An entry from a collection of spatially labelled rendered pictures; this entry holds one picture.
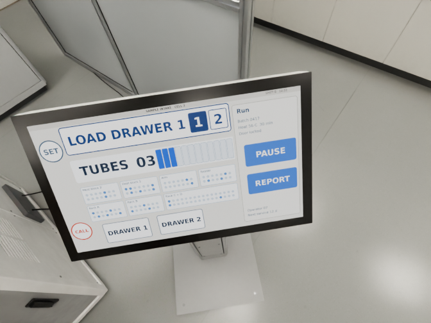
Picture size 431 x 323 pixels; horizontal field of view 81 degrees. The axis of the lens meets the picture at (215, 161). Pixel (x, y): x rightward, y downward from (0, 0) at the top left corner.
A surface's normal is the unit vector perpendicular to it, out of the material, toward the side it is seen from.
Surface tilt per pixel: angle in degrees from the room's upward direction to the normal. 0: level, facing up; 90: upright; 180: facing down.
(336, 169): 0
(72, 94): 0
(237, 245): 5
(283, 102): 50
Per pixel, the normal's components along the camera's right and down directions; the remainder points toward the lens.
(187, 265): -0.15, -0.48
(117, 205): 0.07, 0.34
